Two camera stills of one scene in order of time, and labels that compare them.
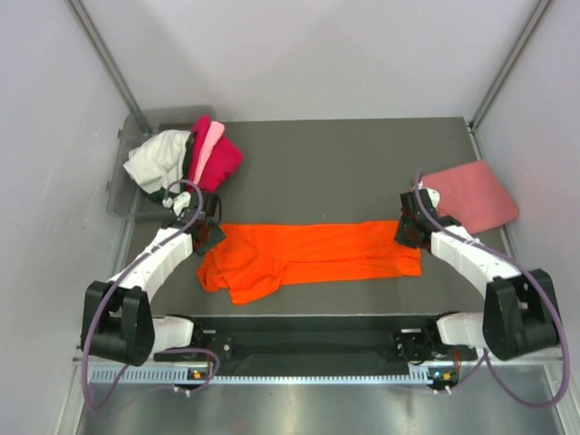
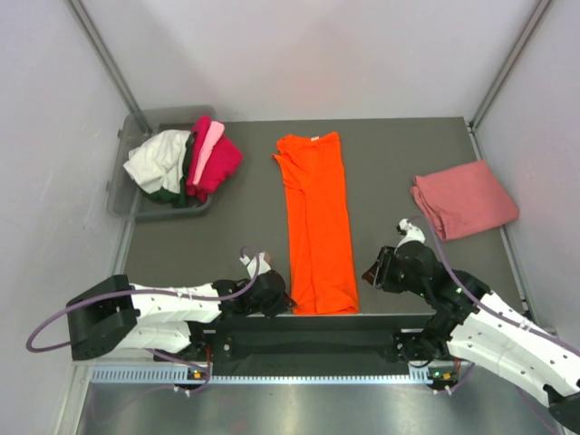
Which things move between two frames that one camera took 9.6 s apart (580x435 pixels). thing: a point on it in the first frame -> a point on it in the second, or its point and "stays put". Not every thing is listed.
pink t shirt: [472, 194] stays put
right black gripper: [400, 236] -> [377, 273]
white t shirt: [159, 160] stays put
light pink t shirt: [216, 129] stays put
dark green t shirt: [164, 194] stays put
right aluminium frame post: [502, 74] stays put
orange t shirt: [255, 261] -> [322, 269]
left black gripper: [217, 237] -> [283, 300]
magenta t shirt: [224, 158] stays put
